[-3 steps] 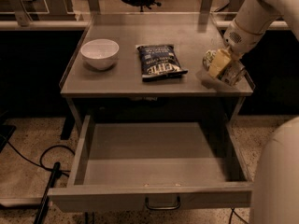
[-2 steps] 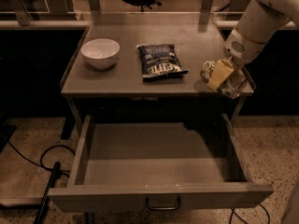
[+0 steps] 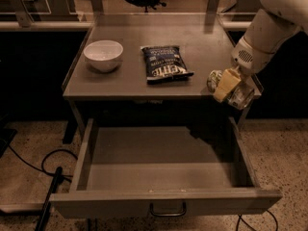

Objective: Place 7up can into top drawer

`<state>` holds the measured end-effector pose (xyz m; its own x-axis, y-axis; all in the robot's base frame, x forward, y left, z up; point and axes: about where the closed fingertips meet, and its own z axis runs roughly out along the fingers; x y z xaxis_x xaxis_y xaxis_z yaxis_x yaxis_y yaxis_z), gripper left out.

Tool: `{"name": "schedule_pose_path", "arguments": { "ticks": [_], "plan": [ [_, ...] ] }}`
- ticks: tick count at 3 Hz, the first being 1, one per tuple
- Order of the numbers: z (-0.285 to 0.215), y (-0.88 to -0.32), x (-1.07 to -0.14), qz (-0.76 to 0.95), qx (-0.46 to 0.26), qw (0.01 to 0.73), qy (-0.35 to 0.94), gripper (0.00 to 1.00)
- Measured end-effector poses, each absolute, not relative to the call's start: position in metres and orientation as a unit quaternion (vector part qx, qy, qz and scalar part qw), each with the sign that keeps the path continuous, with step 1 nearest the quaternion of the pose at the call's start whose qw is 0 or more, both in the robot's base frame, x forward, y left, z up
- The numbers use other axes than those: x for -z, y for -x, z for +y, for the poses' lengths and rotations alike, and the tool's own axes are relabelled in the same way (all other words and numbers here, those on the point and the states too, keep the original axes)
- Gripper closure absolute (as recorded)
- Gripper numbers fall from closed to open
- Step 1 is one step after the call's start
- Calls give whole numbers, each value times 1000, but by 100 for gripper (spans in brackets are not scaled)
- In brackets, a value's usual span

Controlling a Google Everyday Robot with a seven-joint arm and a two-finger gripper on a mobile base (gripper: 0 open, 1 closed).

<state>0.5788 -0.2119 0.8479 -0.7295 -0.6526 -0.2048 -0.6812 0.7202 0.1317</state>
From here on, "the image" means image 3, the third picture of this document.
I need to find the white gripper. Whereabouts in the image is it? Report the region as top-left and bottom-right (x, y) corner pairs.
(214, 37), (276, 102)

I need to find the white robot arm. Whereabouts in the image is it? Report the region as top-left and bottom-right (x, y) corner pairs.
(209, 0), (308, 102)

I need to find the grey open top drawer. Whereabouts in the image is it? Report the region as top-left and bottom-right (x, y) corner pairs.
(51, 118), (282, 218)

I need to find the dark blue chip bag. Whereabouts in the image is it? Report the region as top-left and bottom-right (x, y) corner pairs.
(141, 45), (194, 85)

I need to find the grey cabinet counter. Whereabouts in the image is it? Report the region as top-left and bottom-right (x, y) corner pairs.
(61, 12), (265, 140)

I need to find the white ceramic bowl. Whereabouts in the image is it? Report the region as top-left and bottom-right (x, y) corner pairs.
(83, 40), (123, 72)

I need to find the black floor pole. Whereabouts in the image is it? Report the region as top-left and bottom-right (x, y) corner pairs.
(35, 167), (63, 231)

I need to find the white horizontal rail pipe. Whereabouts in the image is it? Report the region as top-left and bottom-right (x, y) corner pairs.
(220, 21), (251, 31)

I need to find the black floor cable right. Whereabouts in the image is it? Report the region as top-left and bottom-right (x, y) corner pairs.
(234, 209), (279, 231)

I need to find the black floor cable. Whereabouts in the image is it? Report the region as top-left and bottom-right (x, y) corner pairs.
(0, 138), (79, 184)
(234, 209), (279, 231)

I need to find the black drawer handle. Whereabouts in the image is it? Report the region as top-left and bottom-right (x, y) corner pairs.
(149, 202), (187, 218)

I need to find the black floor cable left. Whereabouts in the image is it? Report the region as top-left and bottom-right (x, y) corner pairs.
(0, 138), (79, 184)

